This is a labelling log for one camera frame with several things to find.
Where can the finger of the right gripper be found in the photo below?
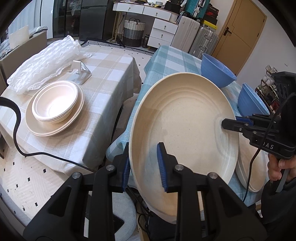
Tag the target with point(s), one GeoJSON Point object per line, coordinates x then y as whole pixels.
{"type": "Point", "coordinates": [232, 125]}
{"type": "Point", "coordinates": [244, 119]}

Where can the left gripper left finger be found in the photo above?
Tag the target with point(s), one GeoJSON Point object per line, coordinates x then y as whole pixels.
{"type": "Point", "coordinates": [81, 209]}

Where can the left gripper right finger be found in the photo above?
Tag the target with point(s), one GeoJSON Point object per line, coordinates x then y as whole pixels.
{"type": "Point", "coordinates": [207, 208]}

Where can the large beige plate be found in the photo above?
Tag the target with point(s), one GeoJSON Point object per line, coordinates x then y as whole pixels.
{"type": "Point", "coordinates": [184, 111]}

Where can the blue bowl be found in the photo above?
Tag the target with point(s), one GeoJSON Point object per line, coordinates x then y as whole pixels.
{"type": "Point", "coordinates": [250, 103]}
{"type": "Point", "coordinates": [216, 71]}

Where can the right hand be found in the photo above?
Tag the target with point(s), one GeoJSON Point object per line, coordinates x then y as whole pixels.
{"type": "Point", "coordinates": [275, 167]}

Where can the shoe rack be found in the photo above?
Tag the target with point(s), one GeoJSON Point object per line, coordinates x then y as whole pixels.
{"type": "Point", "coordinates": [266, 90]}

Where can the silver suitcase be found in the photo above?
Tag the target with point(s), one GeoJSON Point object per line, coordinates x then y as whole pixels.
{"type": "Point", "coordinates": [204, 42]}

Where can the beige plate on beige table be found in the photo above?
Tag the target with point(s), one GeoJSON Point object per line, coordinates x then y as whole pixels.
{"type": "Point", "coordinates": [41, 129]}

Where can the teal checkered tablecloth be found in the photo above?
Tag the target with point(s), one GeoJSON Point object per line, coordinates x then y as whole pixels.
{"type": "Point", "coordinates": [165, 61]}

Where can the wooden door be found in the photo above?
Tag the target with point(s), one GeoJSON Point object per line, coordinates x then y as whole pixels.
{"type": "Point", "coordinates": [240, 35]}

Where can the yellow black shoebox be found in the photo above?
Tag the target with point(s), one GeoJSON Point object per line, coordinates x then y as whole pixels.
{"type": "Point", "coordinates": [207, 23]}

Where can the beige bowl lower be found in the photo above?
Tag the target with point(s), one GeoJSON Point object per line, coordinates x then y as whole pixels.
{"type": "Point", "coordinates": [52, 112]}

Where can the beige bowl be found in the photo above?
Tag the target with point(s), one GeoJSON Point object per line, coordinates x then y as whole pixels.
{"type": "Point", "coordinates": [52, 112]}
{"type": "Point", "coordinates": [58, 91]}

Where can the beige suitcase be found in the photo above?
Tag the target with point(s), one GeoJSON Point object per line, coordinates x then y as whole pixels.
{"type": "Point", "coordinates": [186, 33]}

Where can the black shoebox stack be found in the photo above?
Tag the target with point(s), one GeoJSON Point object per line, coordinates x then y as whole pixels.
{"type": "Point", "coordinates": [211, 14]}

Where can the beige bowl upper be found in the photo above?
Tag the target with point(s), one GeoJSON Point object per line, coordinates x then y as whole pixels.
{"type": "Point", "coordinates": [58, 91]}

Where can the teal suitcase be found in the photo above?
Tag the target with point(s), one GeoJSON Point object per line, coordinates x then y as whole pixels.
{"type": "Point", "coordinates": [196, 8]}

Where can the white drawer desk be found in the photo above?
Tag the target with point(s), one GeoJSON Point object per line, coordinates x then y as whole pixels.
{"type": "Point", "coordinates": [164, 26]}

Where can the beige checkered tablecloth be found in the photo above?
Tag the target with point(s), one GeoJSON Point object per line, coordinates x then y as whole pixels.
{"type": "Point", "coordinates": [82, 146]}

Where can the woven laundry basket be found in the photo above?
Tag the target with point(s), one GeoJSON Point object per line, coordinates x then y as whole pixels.
{"type": "Point", "coordinates": [133, 30]}

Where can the silver metal stand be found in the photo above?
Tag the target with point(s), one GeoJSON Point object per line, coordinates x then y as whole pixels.
{"type": "Point", "coordinates": [79, 72]}

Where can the white bubble wrap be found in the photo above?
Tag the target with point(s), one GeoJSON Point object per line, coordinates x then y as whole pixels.
{"type": "Point", "coordinates": [46, 64]}

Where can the sofa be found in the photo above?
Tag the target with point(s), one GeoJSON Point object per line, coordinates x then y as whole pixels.
{"type": "Point", "coordinates": [15, 58]}

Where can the black refrigerator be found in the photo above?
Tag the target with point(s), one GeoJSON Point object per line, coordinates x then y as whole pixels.
{"type": "Point", "coordinates": [96, 20]}

